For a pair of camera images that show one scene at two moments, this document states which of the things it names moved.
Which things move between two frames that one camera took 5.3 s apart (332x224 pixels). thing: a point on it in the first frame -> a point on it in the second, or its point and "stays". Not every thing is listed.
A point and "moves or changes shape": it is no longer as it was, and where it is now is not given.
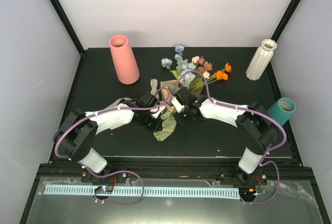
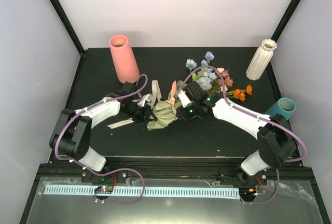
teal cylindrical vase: (282, 110) stays
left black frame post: (61, 11) stays
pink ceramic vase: (126, 67) stays
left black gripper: (154, 128) -> (144, 117)
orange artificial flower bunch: (221, 74) -> (238, 94)
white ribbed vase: (261, 59) stays
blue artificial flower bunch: (183, 71) -> (204, 77)
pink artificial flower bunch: (202, 66) -> (225, 81)
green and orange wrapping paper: (168, 89) moves or changes shape
